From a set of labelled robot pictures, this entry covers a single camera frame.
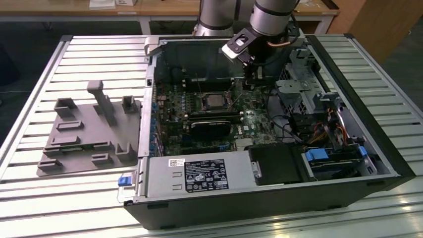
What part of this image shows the metal socket cover frame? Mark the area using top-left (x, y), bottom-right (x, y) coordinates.
top-left (197, 93), bottom-right (232, 110)

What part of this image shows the CPU socket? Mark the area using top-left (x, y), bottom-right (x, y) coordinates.
top-left (194, 91), bottom-right (234, 112)

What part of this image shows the black RAM slot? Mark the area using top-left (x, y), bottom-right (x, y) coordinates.
top-left (186, 112), bottom-right (241, 119)

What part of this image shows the metal drive cage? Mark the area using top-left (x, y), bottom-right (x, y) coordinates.
top-left (273, 48), bottom-right (341, 116)

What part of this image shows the green motherboard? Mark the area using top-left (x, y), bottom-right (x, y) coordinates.
top-left (153, 80), bottom-right (284, 156)

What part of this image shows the black graphics card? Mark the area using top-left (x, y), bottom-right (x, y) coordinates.
top-left (188, 120), bottom-right (233, 138)

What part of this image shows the wooden cabinet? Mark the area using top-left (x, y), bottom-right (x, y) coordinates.
top-left (326, 0), bottom-right (423, 65)

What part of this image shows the silver chipset heatsink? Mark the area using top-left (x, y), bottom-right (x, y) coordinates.
top-left (234, 138), bottom-right (254, 151)

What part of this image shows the wooden desk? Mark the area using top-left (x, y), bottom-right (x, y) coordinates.
top-left (0, 0), bottom-right (341, 35)

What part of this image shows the blue disk carrier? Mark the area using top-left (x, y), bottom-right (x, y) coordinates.
top-left (305, 148), bottom-right (329, 163)

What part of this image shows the black plastic shroud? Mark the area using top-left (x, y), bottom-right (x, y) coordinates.
top-left (249, 145), bottom-right (304, 186)

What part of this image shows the metal disk bay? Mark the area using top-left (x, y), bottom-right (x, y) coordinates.
top-left (301, 145), bottom-right (377, 181)

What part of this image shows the grey power supply unit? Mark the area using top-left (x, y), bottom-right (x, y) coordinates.
top-left (146, 155), bottom-right (261, 198)

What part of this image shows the white box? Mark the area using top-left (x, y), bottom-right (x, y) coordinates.
top-left (88, 0), bottom-right (116, 10)

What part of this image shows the black PC case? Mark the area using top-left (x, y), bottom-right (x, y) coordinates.
top-left (117, 33), bottom-right (417, 230)

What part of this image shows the grey parts rack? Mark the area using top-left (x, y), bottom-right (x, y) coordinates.
top-left (34, 79), bottom-right (142, 177)

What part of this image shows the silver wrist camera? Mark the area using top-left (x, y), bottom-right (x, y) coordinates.
top-left (220, 27), bottom-right (257, 66)

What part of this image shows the coloured power wire bundle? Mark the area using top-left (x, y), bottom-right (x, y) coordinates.
top-left (308, 106), bottom-right (349, 149)

